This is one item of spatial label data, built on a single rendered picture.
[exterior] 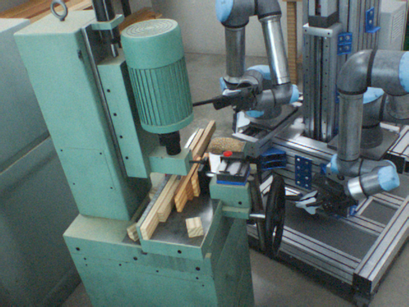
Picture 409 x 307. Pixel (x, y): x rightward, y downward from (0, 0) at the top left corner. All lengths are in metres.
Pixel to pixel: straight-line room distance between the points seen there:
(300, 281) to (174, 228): 1.13
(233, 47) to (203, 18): 3.28
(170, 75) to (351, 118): 0.62
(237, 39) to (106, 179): 0.78
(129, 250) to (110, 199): 0.20
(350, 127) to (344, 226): 0.97
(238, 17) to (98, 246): 1.01
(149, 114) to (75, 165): 0.38
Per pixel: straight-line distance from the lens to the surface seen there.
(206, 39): 5.21
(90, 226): 1.70
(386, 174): 1.52
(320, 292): 2.38
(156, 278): 1.64
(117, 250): 1.62
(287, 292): 2.37
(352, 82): 1.44
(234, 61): 1.91
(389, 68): 1.40
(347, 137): 1.56
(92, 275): 1.81
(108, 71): 1.36
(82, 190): 1.66
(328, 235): 2.36
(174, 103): 1.33
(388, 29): 2.16
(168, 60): 1.27
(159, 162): 1.51
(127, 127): 1.43
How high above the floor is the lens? 1.86
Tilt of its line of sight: 33 degrees down
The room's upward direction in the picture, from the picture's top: 9 degrees counter-clockwise
